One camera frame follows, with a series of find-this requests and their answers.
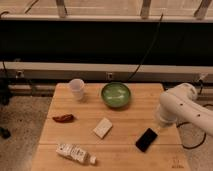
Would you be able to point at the red chili pepper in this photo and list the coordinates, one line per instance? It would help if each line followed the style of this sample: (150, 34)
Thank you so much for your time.
(64, 118)

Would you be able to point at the white plastic bottle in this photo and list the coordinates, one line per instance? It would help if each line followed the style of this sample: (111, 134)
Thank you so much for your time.
(75, 153)

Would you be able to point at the wooden table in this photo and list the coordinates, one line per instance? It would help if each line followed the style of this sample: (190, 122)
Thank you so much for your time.
(117, 150)

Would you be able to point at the green ceramic bowl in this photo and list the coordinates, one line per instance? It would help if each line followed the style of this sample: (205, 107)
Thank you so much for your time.
(115, 94)

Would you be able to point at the clear plastic cup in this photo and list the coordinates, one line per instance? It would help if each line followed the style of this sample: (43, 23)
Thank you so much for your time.
(77, 88)

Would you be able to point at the wall power outlet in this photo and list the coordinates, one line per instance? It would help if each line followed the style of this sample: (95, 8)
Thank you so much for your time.
(109, 76)

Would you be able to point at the black smartphone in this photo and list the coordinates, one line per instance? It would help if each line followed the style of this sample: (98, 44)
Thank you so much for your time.
(145, 140)

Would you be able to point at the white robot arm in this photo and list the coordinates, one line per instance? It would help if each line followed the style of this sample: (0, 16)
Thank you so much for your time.
(179, 101)

